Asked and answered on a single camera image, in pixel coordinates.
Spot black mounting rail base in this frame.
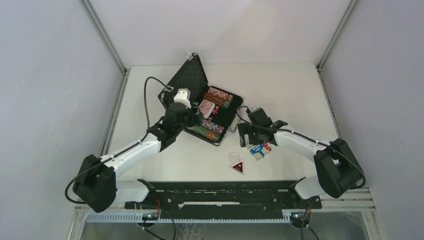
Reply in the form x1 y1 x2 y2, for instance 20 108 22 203
119 180 322 221

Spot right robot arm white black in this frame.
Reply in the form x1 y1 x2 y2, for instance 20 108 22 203
237 107 367 208

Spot white dealer button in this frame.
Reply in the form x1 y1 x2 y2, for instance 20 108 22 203
228 152 241 164

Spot orange chip row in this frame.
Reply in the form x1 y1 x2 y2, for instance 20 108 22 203
203 93 226 107

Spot blue playing card box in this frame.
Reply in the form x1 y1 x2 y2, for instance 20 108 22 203
245 143 271 161

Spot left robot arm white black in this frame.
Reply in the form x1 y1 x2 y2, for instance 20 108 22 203
64 102 203 213

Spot green chip row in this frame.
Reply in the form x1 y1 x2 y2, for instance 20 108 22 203
186 125 220 143

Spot black aluminium poker case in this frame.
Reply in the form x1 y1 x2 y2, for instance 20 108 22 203
157 52 244 146

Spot blue-white chip row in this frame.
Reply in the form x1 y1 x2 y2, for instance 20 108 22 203
201 119 224 134

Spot red dice group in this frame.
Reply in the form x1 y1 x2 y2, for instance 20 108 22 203
263 143 272 151

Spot red black triangle card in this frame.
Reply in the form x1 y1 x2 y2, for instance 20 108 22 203
230 160 244 175

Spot left black cable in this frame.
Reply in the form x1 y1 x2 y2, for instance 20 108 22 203
64 76 176 205

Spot red playing card deck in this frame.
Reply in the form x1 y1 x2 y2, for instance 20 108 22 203
199 99 216 119

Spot red dice in case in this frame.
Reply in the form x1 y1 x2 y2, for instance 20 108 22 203
212 106 220 115

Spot red-white chip row top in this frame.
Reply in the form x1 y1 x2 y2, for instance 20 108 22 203
207 87 234 102

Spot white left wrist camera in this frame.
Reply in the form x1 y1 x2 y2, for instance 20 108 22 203
173 88 192 109

